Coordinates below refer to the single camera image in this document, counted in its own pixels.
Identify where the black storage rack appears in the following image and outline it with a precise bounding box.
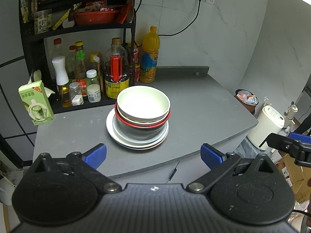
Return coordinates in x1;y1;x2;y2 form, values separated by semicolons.
18;0;137;115

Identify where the large cream bowl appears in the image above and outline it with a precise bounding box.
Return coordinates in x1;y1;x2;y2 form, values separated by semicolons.
116;85;171;122

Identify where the green tissue carton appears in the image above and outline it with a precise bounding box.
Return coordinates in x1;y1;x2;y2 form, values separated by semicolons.
18;81;54;125

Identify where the red can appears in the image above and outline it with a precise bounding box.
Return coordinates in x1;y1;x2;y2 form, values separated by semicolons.
133;44;140;83

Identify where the red basket on shelf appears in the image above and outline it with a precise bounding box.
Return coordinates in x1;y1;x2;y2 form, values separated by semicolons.
74;1;133;26

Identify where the cream rice cooker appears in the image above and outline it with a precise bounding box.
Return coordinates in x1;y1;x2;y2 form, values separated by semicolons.
247;105;285;151

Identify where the brown trash bin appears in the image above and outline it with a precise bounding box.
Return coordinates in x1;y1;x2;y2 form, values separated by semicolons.
235;89;259;115

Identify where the red rimmed bowl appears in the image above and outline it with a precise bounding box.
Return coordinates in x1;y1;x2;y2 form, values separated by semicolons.
114;103;170;140

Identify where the red label sauce bottle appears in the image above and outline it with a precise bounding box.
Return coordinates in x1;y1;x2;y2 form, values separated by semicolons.
74;41;87;98

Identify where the cardboard box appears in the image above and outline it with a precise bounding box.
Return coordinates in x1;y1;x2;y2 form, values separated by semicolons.
276;154;310;203

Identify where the black power cable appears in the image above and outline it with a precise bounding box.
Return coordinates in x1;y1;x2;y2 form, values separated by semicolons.
134;0;204;48

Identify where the white plate blue rim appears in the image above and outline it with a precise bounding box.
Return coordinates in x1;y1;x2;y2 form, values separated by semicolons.
112;115;169;147

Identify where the clear salt shaker jar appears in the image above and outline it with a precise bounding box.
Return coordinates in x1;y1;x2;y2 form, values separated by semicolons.
70;82;84;106

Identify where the orange juice bottle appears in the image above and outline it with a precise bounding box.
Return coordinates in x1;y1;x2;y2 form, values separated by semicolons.
140;26;160;84

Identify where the soy sauce bottle yellow label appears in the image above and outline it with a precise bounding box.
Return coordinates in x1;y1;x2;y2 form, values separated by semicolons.
104;37;130;99

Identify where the white lid spice jar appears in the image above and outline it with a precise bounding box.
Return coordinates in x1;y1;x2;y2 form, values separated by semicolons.
86;70;101;103

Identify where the oil bottle white cap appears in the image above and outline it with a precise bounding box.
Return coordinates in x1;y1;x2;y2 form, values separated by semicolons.
52;56;72;107

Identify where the large white plate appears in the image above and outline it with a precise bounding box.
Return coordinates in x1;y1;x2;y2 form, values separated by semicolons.
106;110;169;150

